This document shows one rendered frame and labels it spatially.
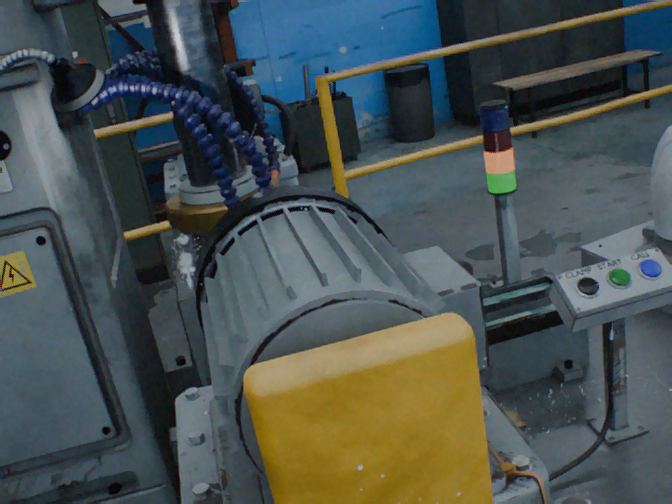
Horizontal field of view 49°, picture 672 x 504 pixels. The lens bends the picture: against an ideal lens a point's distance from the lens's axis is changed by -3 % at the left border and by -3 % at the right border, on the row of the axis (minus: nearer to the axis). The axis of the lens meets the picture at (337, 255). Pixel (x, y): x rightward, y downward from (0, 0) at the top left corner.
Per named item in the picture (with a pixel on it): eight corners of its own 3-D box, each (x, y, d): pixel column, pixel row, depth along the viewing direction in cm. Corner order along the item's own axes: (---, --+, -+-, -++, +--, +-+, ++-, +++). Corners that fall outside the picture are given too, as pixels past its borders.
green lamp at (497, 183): (495, 196, 158) (493, 176, 156) (483, 189, 163) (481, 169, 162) (521, 190, 159) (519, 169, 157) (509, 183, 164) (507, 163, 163)
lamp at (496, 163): (493, 176, 156) (490, 155, 155) (481, 169, 162) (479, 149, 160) (519, 169, 157) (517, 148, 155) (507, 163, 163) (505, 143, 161)
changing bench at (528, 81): (639, 100, 641) (636, 49, 626) (665, 104, 612) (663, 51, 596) (497, 135, 608) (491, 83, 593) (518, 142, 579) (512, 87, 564)
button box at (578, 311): (569, 334, 106) (577, 313, 102) (547, 296, 110) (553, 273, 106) (674, 303, 108) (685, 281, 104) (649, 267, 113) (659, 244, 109)
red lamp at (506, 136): (490, 155, 155) (488, 133, 153) (479, 149, 160) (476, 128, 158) (517, 148, 155) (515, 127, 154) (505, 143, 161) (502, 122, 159)
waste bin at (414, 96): (425, 129, 673) (415, 61, 651) (446, 135, 638) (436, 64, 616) (386, 139, 663) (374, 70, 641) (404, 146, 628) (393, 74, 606)
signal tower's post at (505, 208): (503, 298, 165) (482, 109, 150) (488, 285, 172) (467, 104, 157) (536, 289, 166) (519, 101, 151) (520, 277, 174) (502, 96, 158)
